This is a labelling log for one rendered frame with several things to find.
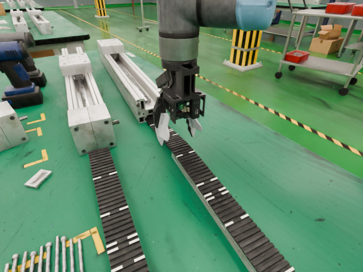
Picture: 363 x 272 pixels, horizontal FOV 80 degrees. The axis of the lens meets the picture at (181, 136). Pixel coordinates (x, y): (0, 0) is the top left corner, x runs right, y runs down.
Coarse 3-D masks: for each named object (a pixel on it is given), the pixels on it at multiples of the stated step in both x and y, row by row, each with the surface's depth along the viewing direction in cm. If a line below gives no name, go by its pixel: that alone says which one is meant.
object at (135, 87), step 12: (108, 60) 100; (120, 60) 110; (120, 72) 86; (132, 72) 92; (120, 84) 84; (132, 84) 76; (144, 84) 80; (132, 96) 69; (144, 96) 74; (156, 96) 70; (132, 108) 74; (144, 108) 69; (144, 120) 71
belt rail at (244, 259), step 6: (174, 156) 54; (180, 168) 52; (186, 174) 50; (192, 186) 48; (198, 192) 46; (204, 198) 43; (204, 204) 44; (210, 210) 42; (216, 216) 41; (216, 222) 41; (222, 228) 39; (228, 234) 38; (228, 240) 38; (234, 246) 37; (240, 252) 36; (240, 258) 36; (246, 258) 34; (246, 264) 34; (252, 270) 33
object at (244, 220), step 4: (240, 216) 39; (244, 216) 38; (248, 216) 39; (232, 220) 38; (236, 220) 38; (240, 220) 38; (244, 220) 38; (248, 220) 38; (252, 220) 38; (224, 224) 38; (228, 224) 37; (232, 224) 37; (236, 224) 38; (240, 224) 37; (244, 224) 37; (248, 224) 38; (228, 228) 37; (232, 228) 37; (236, 228) 37; (240, 228) 37; (232, 232) 36
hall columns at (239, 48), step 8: (96, 0) 862; (96, 8) 891; (104, 8) 891; (240, 32) 334; (248, 32) 323; (256, 32) 331; (232, 40) 352; (240, 40) 339; (248, 40) 330; (256, 40) 340; (232, 48) 357; (240, 48) 343; (248, 48) 338; (256, 48) 348; (232, 56) 363; (240, 56) 349; (248, 56) 347; (256, 56) 358; (240, 64) 354; (248, 64) 357
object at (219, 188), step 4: (220, 184) 45; (212, 188) 44; (216, 188) 44; (220, 188) 44; (224, 188) 44; (204, 192) 43; (208, 192) 43; (212, 192) 43; (216, 192) 43; (220, 192) 43; (204, 196) 42; (208, 196) 42
